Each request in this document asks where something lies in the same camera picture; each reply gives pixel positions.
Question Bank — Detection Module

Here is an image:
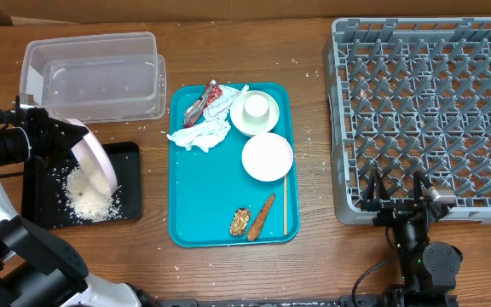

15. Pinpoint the wooden chopstick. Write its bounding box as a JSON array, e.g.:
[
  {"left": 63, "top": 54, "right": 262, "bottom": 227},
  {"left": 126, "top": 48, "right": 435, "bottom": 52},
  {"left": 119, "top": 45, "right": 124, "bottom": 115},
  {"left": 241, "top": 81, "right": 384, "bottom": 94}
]
[{"left": 283, "top": 175, "right": 288, "bottom": 236}]

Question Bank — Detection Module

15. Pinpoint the red snack wrapper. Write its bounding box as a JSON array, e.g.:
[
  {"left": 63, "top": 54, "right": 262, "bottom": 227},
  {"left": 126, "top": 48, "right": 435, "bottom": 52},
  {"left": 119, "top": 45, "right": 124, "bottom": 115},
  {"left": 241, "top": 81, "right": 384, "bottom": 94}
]
[{"left": 182, "top": 79, "right": 222, "bottom": 128}]

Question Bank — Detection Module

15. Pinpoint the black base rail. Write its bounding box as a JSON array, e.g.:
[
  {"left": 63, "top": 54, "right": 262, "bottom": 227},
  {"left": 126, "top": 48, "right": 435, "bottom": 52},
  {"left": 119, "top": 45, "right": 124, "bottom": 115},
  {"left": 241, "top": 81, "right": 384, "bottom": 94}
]
[{"left": 157, "top": 295, "right": 459, "bottom": 307}]

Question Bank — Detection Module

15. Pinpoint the brown carrot-shaped food scrap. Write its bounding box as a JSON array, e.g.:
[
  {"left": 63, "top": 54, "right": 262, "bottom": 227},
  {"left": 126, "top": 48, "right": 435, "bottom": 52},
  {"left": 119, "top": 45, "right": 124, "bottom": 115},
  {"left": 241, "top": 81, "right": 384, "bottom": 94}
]
[{"left": 246, "top": 194, "right": 275, "bottom": 241}]

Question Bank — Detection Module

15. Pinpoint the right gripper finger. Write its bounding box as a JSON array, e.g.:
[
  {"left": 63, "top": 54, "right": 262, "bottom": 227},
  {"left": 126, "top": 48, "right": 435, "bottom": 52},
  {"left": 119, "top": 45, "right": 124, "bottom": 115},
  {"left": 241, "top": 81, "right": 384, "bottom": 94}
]
[
  {"left": 413, "top": 170, "right": 432, "bottom": 201},
  {"left": 364, "top": 168, "right": 390, "bottom": 201}
]

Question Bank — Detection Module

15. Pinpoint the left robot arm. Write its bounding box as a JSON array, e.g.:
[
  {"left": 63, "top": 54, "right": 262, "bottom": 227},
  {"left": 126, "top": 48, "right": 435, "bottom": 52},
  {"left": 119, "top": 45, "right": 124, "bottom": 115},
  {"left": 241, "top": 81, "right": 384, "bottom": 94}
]
[{"left": 0, "top": 105, "right": 160, "bottom": 307}]

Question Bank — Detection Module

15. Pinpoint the clear plastic bin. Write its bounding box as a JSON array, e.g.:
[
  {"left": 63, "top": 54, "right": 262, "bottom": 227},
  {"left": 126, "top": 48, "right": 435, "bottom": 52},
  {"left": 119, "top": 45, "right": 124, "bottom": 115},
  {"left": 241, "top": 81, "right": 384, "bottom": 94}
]
[{"left": 19, "top": 32, "right": 167, "bottom": 123}]

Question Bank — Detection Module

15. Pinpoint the white cup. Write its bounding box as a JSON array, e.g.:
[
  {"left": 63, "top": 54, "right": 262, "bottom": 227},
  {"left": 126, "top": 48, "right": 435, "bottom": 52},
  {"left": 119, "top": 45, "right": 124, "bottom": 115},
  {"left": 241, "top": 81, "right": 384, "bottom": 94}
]
[{"left": 243, "top": 94, "right": 269, "bottom": 123}]

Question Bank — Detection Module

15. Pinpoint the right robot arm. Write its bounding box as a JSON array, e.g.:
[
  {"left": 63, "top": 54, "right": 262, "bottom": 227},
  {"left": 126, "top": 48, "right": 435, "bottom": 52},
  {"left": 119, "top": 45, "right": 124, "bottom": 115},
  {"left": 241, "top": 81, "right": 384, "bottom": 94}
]
[{"left": 350, "top": 170, "right": 463, "bottom": 307}]

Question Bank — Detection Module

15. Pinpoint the white napkin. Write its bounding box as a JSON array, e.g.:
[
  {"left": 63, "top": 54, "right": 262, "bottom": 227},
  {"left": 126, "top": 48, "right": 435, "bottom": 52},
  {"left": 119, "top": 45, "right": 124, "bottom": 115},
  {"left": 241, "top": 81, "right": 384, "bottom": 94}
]
[{"left": 167, "top": 84, "right": 249, "bottom": 153}]

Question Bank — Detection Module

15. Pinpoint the teal serving tray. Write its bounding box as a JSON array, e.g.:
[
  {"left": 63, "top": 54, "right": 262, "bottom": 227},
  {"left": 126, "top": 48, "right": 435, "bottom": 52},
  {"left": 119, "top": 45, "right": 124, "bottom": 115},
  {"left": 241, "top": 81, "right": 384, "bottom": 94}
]
[{"left": 168, "top": 82, "right": 302, "bottom": 249}]

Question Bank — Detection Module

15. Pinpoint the large white plate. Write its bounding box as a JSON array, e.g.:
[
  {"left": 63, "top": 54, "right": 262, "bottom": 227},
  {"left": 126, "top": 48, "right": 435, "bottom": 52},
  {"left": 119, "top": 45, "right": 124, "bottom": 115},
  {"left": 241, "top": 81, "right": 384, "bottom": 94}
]
[{"left": 65, "top": 119, "right": 118, "bottom": 198}]

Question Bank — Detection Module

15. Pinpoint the golden crumpled food scrap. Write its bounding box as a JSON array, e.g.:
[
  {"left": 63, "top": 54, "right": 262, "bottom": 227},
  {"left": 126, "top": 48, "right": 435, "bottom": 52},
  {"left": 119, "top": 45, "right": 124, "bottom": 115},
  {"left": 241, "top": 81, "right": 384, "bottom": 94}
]
[{"left": 229, "top": 208, "right": 251, "bottom": 236}]

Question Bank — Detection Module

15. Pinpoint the black tray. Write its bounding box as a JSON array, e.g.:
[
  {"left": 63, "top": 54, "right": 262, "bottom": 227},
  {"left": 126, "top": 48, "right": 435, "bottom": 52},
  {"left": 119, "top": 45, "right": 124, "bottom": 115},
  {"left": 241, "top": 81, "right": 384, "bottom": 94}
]
[{"left": 21, "top": 142, "right": 143, "bottom": 229}]

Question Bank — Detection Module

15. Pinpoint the grey dishwasher rack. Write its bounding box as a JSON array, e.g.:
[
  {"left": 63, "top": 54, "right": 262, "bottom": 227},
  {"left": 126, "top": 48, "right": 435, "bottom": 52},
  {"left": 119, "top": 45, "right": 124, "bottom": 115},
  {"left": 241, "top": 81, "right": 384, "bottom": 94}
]
[{"left": 323, "top": 17, "right": 491, "bottom": 224}]

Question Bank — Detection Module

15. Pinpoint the pile of white rice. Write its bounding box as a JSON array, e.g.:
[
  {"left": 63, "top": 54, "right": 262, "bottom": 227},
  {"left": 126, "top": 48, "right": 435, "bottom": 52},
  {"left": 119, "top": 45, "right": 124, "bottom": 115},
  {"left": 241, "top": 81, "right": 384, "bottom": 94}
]
[{"left": 49, "top": 165, "right": 122, "bottom": 223}]

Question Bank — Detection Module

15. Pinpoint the small white plate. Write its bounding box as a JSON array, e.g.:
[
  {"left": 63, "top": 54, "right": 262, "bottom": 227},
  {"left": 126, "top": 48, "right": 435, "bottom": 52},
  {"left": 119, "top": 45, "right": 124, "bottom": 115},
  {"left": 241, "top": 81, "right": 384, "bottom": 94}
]
[{"left": 241, "top": 132, "right": 294, "bottom": 182}]

